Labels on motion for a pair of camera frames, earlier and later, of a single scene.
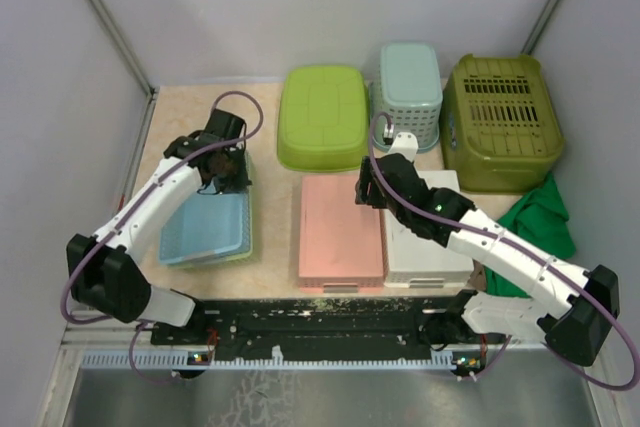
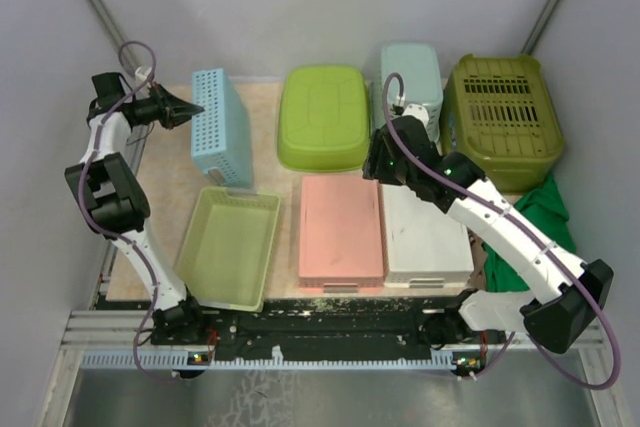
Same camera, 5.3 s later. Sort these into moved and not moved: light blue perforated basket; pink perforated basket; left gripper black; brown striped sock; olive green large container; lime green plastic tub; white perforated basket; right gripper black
Moved: left gripper black; right gripper black
Not moved: light blue perforated basket; brown striped sock; pink perforated basket; white perforated basket; olive green large container; lime green plastic tub
